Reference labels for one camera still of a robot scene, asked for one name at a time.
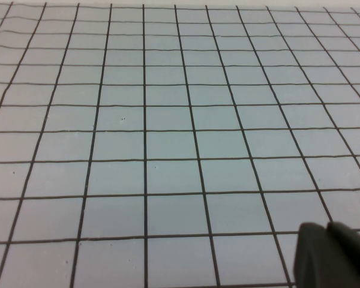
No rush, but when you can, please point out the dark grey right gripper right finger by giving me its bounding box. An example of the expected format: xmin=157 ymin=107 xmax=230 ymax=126
xmin=326 ymin=221 xmax=360 ymax=288

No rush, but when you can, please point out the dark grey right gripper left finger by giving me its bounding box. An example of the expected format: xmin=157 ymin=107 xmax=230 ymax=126
xmin=293 ymin=222 xmax=353 ymax=288

